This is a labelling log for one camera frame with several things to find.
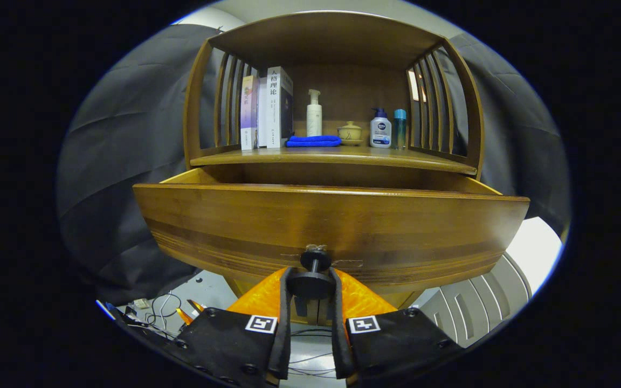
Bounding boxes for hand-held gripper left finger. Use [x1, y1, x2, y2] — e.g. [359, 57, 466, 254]
[162, 267, 295, 388]

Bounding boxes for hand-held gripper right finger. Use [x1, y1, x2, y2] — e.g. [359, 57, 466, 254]
[329, 267, 465, 388]

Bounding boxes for black drawer knob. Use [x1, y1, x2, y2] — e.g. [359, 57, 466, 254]
[287, 245, 337, 300]

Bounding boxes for wooden drawer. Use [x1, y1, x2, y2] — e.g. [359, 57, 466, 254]
[133, 164, 530, 302]

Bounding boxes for wooden countertop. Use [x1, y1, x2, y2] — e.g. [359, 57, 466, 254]
[190, 145, 477, 176]

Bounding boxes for brown wooden cabinet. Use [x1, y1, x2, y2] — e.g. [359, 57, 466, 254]
[133, 11, 530, 324]

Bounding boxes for blue folded towel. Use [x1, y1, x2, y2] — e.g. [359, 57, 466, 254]
[286, 135, 342, 148]

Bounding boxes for beige lidded teacup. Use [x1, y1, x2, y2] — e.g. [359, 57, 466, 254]
[337, 121, 363, 147]

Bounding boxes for white table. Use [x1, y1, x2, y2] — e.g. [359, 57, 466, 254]
[418, 217, 564, 348]

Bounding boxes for white bottle with blue pump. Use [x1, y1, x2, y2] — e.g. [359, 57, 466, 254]
[369, 108, 392, 149]

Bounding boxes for teal bottle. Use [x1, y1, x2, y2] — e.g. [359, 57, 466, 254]
[394, 109, 407, 150]

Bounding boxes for white and black book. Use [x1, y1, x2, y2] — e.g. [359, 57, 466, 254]
[266, 66, 294, 149]

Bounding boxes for thin white book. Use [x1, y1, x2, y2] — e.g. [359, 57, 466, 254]
[257, 77, 269, 148]

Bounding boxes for purple book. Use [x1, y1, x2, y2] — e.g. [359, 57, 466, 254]
[240, 75, 259, 151]

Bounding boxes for black floor cables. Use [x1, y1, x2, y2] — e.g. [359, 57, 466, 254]
[122, 291, 338, 378]

